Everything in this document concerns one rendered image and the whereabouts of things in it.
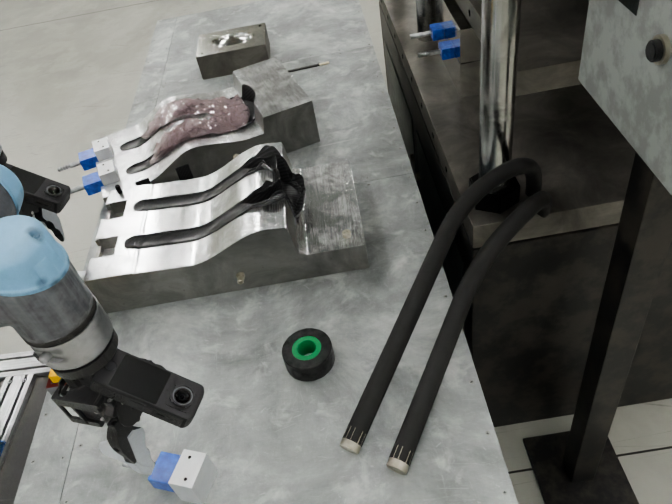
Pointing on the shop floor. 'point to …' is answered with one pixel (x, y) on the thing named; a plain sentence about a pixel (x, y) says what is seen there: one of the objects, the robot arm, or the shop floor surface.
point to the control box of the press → (622, 16)
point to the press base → (532, 294)
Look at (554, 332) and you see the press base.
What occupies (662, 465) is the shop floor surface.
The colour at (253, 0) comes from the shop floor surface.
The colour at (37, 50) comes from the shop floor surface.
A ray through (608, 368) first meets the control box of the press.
